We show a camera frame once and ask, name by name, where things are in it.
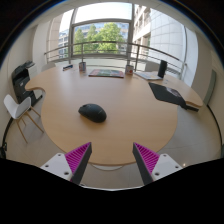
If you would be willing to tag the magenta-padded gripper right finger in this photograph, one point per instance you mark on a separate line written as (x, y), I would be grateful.
(154, 164)

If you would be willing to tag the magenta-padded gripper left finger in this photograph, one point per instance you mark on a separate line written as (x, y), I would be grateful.
(71, 163)

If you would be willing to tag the black computer mouse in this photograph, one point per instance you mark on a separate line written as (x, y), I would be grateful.
(92, 112)

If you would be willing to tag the black printed mouse pad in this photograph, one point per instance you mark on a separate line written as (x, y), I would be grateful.
(165, 93)

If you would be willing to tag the white chair with wooden legs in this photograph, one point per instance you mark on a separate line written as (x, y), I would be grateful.
(16, 107)

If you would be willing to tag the open light magazine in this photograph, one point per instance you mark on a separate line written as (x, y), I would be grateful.
(148, 75)

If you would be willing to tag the grey door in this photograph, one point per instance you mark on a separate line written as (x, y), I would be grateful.
(210, 87)

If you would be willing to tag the black cylindrical speaker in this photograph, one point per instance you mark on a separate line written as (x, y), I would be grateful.
(162, 68)

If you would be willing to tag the black office printer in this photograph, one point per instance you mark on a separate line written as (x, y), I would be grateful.
(21, 81)

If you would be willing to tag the small dark stapler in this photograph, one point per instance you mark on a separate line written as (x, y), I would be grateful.
(67, 67)

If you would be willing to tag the red cover magazine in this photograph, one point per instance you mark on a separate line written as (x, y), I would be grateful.
(106, 73)

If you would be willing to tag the white mug with plant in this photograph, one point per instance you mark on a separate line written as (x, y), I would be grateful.
(129, 69)

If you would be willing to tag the white rounded chair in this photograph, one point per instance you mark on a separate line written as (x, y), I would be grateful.
(48, 66)

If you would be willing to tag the metal balcony railing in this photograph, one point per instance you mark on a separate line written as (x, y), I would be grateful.
(100, 43)

